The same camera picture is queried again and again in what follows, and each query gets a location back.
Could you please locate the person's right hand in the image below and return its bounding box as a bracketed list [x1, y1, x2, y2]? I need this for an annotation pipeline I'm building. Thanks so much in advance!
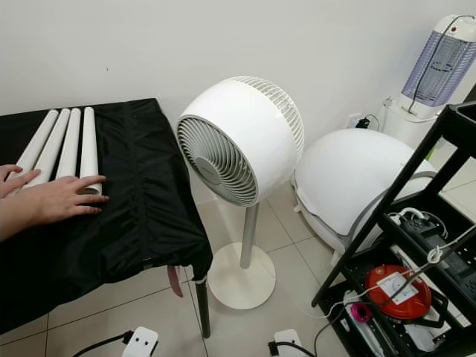
[30, 175, 110, 224]

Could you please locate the person's left hand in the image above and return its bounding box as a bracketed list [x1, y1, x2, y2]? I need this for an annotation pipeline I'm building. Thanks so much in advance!
[0, 164, 43, 199]

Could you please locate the pink plastic piece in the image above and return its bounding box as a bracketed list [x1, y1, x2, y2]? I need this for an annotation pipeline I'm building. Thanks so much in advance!
[168, 266, 184, 298]

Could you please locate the white power strip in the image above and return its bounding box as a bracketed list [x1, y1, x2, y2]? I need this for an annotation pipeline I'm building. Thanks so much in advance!
[123, 326, 159, 357]

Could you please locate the black metal table leg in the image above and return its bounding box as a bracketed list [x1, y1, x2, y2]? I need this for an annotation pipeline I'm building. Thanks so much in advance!
[196, 277, 211, 340]

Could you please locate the white dome appliance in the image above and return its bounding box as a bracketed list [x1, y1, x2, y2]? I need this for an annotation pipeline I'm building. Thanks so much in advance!
[292, 128, 441, 261]

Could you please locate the black metal shelf rack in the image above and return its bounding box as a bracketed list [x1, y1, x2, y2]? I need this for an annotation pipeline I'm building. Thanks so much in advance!
[312, 100, 476, 357]

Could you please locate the pink grey hair dryer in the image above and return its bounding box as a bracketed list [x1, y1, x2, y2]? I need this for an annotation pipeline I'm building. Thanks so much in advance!
[342, 290, 376, 328]

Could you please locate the red round appliance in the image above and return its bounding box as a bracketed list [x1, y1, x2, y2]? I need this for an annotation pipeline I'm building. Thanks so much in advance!
[366, 264, 434, 321]

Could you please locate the white round bin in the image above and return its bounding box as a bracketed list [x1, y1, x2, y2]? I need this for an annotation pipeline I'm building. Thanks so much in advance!
[383, 93, 451, 149]

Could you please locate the black power strip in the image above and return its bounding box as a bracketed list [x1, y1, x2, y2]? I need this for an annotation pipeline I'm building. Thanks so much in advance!
[405, 216, 476, 291]

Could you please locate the white purple insect zapper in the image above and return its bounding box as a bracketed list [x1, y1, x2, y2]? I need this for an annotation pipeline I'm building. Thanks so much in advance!
[402, 15, 476, 112]

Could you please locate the black power strip cable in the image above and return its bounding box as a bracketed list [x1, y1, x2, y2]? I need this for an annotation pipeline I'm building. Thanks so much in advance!
[78, 331, 129, 357]

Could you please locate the white pedestal fan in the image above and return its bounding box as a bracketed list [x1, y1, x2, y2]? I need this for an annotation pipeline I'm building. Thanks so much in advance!
[176, 75, 306, 311]

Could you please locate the black adapter cable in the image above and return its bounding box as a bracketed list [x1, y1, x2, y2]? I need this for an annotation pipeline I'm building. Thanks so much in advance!
[268, 341, 313, 357]

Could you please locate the thin white cable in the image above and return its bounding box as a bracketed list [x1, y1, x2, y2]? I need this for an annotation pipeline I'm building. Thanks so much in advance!
[275, 223, 476, 321]

